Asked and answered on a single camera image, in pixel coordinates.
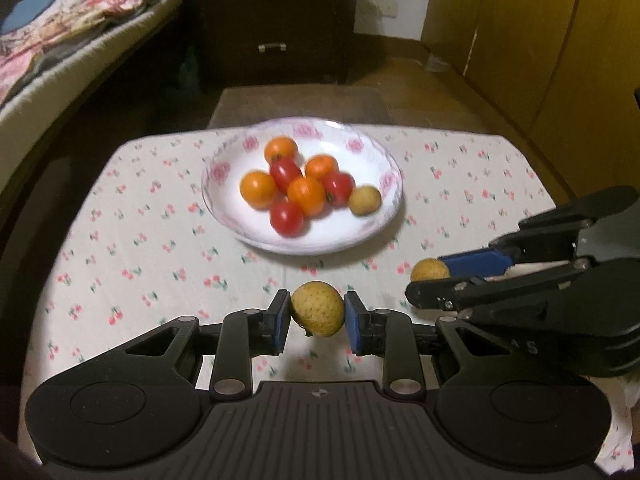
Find brown longan front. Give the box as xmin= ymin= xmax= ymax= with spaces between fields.
xmin=291 ymin=281 xmax=345 ymax=338

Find wooden wardrobe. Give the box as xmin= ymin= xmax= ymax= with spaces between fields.
xmin=422 ymin=0 xmax=639 ymax=195

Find bed with pink quilt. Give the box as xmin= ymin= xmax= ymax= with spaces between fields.
xmin=1 ymin=0 xmax=181 ymax=183

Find brown longan top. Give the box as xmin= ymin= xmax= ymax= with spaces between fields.
xmin=348 ymin=185 xmax=382 ymax=217

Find cherry print tablecloth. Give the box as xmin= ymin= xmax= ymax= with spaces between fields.
xmin=16 ymin=123 xmax=637 ymax=476

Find low wooden stool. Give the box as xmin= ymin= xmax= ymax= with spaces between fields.
xmin=207 ymin=84 xmax=395 ymax=129

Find large red tomato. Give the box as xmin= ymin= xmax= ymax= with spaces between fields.
xmin=269 ymin=200 xmax=305 ymax=237

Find white floral plate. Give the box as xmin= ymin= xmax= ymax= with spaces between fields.
xmin=202 ymin=117 xmax=404 ymax=256

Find wall power socket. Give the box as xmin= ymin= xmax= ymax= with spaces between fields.
xmin=372 ymin=0 xmax=399 ymax=18

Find orange mid table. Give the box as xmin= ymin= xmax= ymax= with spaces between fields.
xmin=286 ymin=177 xmax=326 ymax=218

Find dark wooden nightstand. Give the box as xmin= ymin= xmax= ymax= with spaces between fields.
xmin=184 ymin=0 xmax=357 ymax=89

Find brown longan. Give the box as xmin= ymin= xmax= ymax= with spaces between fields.
xmin=291 ymin=281 xmax=345 ymax=338
xmin=410 ymin=258 xmax=451 ymax=282
xmin=348 ymin=185 xmax=382 ymax=217

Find small orange pile front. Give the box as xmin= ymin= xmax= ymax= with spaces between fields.
xmin=305 ymin=154 xmax=338 ymax=181

